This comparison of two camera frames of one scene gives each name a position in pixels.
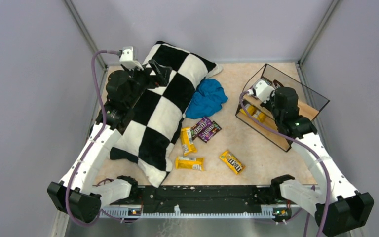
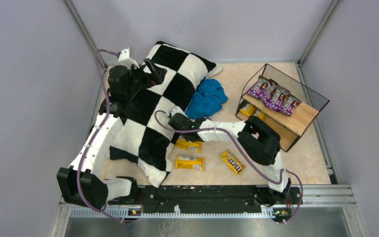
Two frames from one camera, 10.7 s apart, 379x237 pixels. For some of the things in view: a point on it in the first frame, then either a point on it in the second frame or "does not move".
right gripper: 271,99 -> 175,121
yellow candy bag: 260,116 does not move
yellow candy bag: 195,163 does not move
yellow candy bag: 249,108 does not move
